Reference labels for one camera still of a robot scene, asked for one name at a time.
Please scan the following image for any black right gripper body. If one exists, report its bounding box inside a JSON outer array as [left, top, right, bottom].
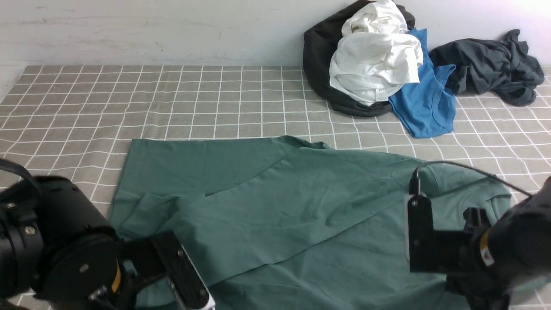
[[446, 208, 512, 310]]

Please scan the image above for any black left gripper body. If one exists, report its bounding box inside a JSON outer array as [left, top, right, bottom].
[[34, 234, 169, 310]]

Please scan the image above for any green long-sleeved shirt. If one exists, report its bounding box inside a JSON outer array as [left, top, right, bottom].
[[108, 136, 549, 310]]

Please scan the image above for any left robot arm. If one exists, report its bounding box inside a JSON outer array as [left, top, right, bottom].
[[1, 159, 181, 310]]

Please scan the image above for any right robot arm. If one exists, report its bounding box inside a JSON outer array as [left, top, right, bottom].
[[446, 179, 551, 310]]

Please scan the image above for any blue t-shirt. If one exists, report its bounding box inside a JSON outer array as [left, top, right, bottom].
[[390, 29, 456, 139]]

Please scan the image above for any white crumpled shirt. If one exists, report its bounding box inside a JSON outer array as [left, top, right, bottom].
[[329, 0, 424, 106]]

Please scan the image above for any grey checkered tablecloth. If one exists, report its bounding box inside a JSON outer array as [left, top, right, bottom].
[[0, 65, 551, 214]]

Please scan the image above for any dark grey crumpled garment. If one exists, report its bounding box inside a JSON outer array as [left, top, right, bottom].
[[429, 29, 545, 107]]

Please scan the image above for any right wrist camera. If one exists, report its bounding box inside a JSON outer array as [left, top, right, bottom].
[[405, 195, 491, 276]]

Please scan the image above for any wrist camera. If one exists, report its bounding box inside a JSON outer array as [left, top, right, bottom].
[[405, 195, 491, 276], [150, 231, 215, 310]]

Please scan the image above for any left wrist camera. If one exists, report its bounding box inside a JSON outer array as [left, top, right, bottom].
[[150, 231, 215, 310]]

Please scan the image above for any black right camera cable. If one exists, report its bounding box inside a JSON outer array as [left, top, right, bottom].
[[409, 160, 534, 198]]

